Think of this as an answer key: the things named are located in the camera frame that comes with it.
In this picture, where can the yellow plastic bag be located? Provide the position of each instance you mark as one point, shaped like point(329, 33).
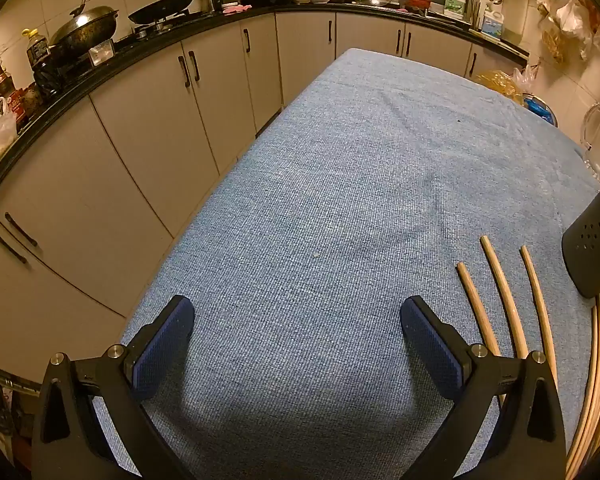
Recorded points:
point(500, 85)

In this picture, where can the blue plastic bag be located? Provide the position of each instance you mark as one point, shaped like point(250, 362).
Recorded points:
point(539, 109)

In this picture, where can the hanging white plastic bags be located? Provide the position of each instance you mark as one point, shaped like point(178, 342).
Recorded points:
point(572, 10)

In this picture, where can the red bowl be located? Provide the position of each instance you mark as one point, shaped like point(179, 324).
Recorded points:
point(419, 4)

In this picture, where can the dark sauce bottle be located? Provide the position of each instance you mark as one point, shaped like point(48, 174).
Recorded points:
point(1, 80)

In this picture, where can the blue tablecloth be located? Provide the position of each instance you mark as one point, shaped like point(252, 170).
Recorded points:
point(330, 210)

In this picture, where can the black kitchen countertop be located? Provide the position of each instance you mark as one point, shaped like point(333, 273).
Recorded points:
point(80, 89)

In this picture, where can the red label jar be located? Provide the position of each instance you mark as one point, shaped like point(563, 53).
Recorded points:
point(22, 107)

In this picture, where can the white jug blue label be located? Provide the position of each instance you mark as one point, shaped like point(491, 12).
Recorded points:
point(492, 22)

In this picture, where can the small grey box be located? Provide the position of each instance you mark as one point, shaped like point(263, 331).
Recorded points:
point(101, 52)

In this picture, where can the small white plastic bag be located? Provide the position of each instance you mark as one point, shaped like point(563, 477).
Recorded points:
point(525, 76)

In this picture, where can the pink cloth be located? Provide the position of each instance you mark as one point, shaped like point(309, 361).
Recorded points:
point(237, 7)

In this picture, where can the white bottle green label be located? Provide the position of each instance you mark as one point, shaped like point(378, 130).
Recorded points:
point(455, 5)

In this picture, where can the gas stove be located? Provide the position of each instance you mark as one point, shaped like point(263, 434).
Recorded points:
point(145, 30)

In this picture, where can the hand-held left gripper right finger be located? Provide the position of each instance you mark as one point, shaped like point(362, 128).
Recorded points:
point(432, 345)

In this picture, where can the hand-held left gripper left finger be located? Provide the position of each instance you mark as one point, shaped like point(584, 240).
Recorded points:
point(162, 345)

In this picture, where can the white kitchen base cabinets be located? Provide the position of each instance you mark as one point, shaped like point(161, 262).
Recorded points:
point(145, 135)

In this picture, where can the dark cooking oil bottle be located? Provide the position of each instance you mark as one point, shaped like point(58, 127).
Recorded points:
point(45, 77)

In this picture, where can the dark grey chopstick holder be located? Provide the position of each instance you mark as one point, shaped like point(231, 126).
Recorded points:
point(592, 245)

